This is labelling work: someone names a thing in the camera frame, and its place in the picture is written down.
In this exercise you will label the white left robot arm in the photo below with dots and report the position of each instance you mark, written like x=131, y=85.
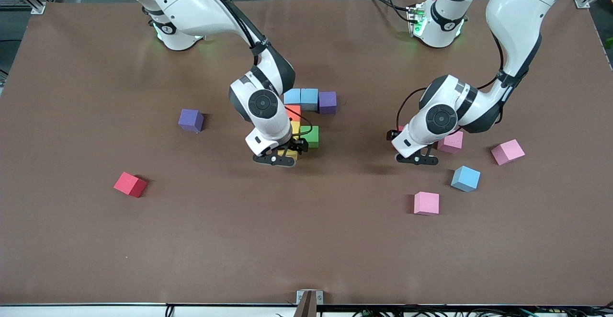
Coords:
x=517, y=15

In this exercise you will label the yellow foam cube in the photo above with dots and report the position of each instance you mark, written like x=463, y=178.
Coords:
x=291, y=153
x=296, y=126

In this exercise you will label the purple foam cube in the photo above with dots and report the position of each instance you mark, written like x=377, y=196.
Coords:
x=190, y=119
x=327, y=102

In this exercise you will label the green foam cube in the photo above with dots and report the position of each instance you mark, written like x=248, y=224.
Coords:
x=312, y=135

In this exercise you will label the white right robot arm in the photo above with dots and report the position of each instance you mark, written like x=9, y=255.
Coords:
x=191, y=5

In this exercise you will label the light blue foam cube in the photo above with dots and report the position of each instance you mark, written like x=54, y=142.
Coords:
x=465, y=178
x=309, y=99
x=292, y=96

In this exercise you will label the pink foam cube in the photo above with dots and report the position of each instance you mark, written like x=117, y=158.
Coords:
x=507, y=152
x=426, y=203
x=454, y=143

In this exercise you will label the small green object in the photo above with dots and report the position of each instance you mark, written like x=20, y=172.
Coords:
x=609, y=43

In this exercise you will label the orange foam cube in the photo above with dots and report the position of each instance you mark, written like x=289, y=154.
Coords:
x=294, y=112

